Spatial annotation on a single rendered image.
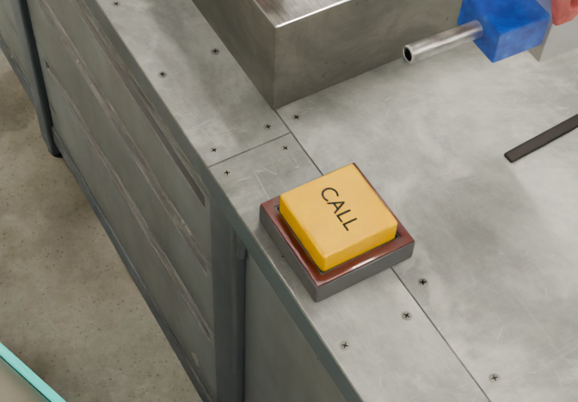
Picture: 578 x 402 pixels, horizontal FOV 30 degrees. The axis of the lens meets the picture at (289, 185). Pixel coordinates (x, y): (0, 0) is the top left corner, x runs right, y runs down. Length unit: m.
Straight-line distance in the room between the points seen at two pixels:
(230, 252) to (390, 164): 0.27
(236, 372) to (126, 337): 0.43
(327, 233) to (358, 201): 0.04
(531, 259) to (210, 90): 0.28
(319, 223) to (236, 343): 0.47
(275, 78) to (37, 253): 0.99
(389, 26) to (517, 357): 0.28
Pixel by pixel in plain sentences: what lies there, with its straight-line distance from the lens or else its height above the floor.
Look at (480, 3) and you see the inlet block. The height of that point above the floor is 0.95.
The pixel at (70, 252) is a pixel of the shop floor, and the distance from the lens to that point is 1.74.
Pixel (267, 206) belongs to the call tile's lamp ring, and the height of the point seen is 0.82.
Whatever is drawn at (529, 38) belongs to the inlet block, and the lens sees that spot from 0.73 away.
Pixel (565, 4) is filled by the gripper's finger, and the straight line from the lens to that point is 0.71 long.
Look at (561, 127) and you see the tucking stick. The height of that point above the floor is 0.80.
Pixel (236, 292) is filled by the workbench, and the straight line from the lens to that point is 1.10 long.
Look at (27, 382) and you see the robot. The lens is 1.34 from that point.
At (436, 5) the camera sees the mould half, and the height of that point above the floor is 0.85.
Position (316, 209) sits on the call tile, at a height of 0.84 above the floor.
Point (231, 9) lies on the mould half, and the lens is 0.84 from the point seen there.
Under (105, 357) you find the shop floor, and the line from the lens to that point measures 1.64.
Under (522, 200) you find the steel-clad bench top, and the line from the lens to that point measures 0.81.
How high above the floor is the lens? 1.43
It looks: 53 degrees down
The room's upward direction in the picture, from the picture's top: 3 degrees clockwise
